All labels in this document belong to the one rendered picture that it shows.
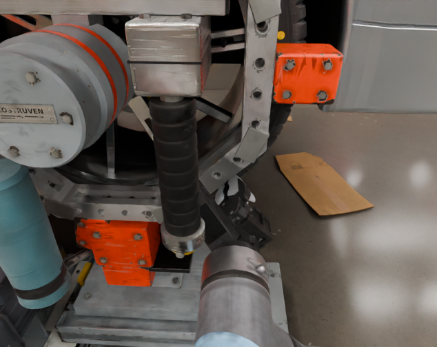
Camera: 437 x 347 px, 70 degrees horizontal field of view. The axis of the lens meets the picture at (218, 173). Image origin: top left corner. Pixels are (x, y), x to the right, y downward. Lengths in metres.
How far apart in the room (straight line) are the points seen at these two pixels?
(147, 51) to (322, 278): 1.17
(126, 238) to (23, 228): 0.19
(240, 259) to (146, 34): 0.29
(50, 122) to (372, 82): 0.53
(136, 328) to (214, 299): 0.62
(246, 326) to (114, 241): 0.37
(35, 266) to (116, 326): 0.46
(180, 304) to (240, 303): 0.55
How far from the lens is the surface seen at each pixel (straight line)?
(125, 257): 0.68
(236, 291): 0.38
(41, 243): 0.57
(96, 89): 0.39
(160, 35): 0.22
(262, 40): 0.44
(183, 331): 0.97
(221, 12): 0.25
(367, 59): 0.64
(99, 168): 0.71
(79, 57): 0.39
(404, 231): 1.64
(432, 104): 0.72
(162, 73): 0.23
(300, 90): 0.47
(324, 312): 1.22
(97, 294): 0.99
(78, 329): 1.01
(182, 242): 0.30
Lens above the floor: 0.98
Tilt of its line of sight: 33 degrees down
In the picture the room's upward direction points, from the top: straight up
